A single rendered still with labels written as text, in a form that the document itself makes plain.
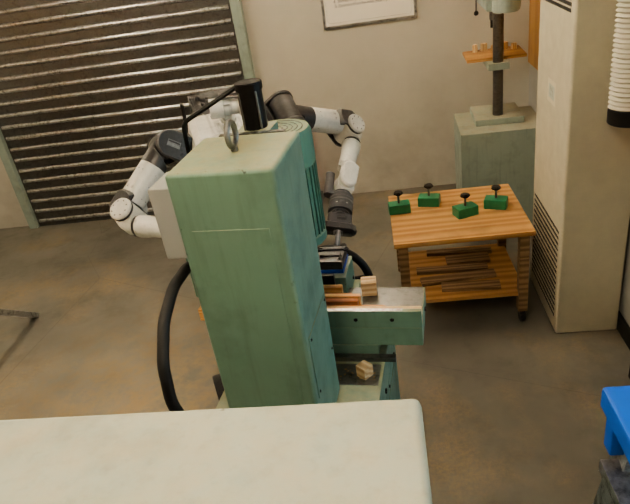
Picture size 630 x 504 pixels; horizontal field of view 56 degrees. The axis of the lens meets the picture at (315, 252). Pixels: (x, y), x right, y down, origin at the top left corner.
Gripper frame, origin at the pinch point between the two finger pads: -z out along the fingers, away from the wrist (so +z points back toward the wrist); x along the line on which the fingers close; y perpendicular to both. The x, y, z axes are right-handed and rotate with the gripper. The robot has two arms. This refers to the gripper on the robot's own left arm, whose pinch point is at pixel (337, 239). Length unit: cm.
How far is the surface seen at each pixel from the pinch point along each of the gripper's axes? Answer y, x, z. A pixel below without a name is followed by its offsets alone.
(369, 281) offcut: 19.2, -9.3, -24.8
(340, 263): 19.4, -0.2, -20.1
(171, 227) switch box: 71, 39, -45
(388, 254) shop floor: -151, -44, 85
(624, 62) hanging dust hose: 35, -93, 66
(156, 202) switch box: 75, 42, -42
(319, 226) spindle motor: 46, 8, -25
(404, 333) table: 25, -19, -43
